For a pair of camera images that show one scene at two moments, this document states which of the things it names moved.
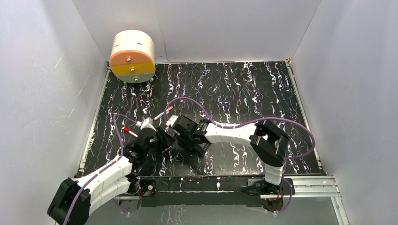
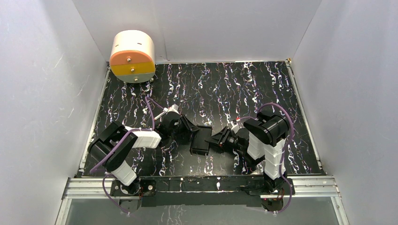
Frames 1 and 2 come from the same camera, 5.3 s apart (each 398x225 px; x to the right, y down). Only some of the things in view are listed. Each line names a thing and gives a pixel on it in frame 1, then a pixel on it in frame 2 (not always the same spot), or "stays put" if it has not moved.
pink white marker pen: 167,109 stays put
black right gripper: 190,146 → 220,137
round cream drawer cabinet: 132,59 stays put
